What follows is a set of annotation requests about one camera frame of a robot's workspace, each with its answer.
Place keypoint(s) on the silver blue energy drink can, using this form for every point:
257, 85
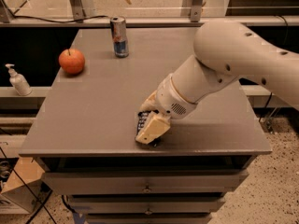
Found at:
119, 36

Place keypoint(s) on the dark blue rxbar wrapper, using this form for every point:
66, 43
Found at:
148, 127

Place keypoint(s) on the cardboard box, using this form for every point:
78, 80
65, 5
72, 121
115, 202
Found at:
18, 195

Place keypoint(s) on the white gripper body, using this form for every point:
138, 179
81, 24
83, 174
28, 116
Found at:
172, 101

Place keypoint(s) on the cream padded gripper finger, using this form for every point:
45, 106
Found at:
149, 104
164, 122

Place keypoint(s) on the red apple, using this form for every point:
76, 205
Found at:
72, 61

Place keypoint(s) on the white pump sanitizer bottle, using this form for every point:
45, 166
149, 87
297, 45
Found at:
18, 81

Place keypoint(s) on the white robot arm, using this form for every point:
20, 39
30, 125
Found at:
223, 52

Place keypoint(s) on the grey drawer cabinet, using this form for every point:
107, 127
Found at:
84, 136

